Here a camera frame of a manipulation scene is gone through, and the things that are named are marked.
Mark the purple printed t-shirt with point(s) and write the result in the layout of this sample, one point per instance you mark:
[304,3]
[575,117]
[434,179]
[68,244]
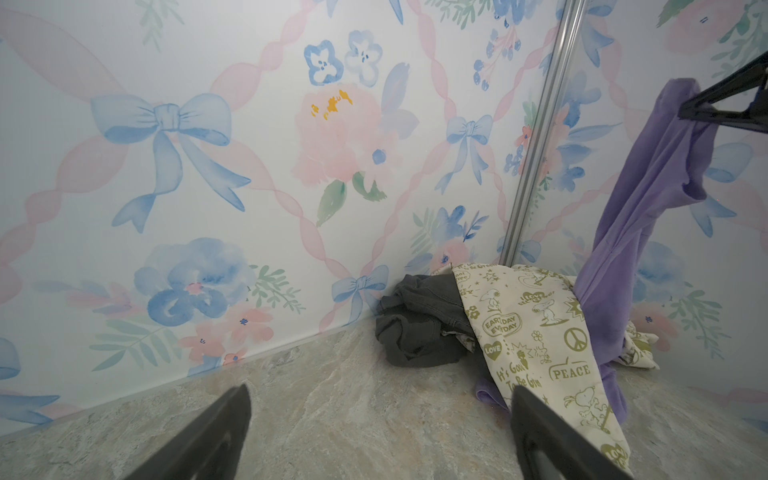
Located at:
[664,170]

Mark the dark grey cloth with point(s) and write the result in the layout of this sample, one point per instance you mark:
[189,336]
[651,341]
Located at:
[423,323]

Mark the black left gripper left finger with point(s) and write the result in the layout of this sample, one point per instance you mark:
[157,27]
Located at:
[209,447]

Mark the cream green cartoon cloth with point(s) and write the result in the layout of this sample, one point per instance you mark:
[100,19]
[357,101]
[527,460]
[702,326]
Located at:
[533,334]

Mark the right corner aluminium post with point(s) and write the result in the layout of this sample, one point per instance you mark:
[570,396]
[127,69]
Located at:
[563,48]

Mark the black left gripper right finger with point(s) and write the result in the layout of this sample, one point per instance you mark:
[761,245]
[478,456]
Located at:
[548,448]

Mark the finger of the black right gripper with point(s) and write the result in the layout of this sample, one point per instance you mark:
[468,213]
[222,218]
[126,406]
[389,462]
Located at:
[750,79]

